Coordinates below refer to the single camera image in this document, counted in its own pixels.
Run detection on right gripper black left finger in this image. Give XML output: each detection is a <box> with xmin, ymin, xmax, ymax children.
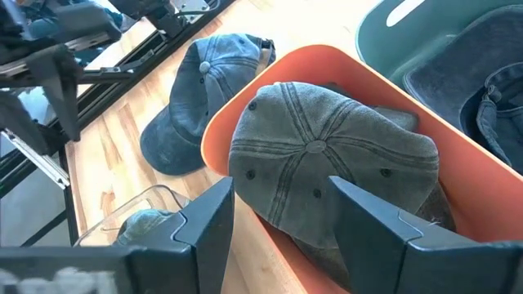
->
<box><xmin>129</xmin><ymin>176</ymin><xmax>236</xmax><ymax>294</ymax></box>

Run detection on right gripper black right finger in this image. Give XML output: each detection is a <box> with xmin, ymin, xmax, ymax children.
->
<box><xmin>328</xmin><ymin>175</ymin><xmax>523</xmax><ymax>294</ymax></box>

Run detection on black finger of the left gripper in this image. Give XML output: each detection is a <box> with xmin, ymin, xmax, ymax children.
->
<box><xmin>0</xmin><ymin>91</ymin><xmax>51</xmax><ymax>156</ymax></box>
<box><xmin>28</xmin><ymin>42</ymin><xmax>83</xmax><ymax>142</ymax></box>

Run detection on olive green baseball cap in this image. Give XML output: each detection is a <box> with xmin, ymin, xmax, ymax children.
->
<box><xmin>116</xmin><ymin>207</ymin><xmax>190</xmax><ymax>247</ymax></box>

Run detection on grey washed baseball cap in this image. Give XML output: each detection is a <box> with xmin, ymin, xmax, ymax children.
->
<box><xmin>227</xmin><ymin>80</ymin><xmax>457</xmax><ymax>291</ymax></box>

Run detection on blue denim baseball cap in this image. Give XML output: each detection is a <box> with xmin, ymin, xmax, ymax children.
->
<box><xmin>139</xmin><ymin>33</ymin><xmax>277</xmax><ymax>176</ymax></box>

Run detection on dark charcoal baseball cap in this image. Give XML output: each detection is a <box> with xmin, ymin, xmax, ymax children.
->
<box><xmin>402</xmin><ymin>6</ymin><xmax>523</xmax><ymax>175</ymax></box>

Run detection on clear plastic bin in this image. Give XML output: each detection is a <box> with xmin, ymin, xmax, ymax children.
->
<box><xmin>73</xmin><ymin>184</ymin><xmax>193</xmax><ymax>248</ymax></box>

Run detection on orange plastic bin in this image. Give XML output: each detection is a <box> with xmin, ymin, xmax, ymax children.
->
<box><xmin>199</xmin><ymin>43</ymin><xmax>523</xmax><ymax>294</ymax></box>

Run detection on teal plastic bin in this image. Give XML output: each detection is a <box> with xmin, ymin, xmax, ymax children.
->
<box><xmin>355</xmin><ymin>0</ymin><xmax>523</xmax><ymax>176</ymax></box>

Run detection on black aluminium table frame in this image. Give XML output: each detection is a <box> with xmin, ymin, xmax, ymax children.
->
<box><xmin>0</xmin><ymin>0</ymin><xmax>238</xmax><ymax>248</ymax></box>

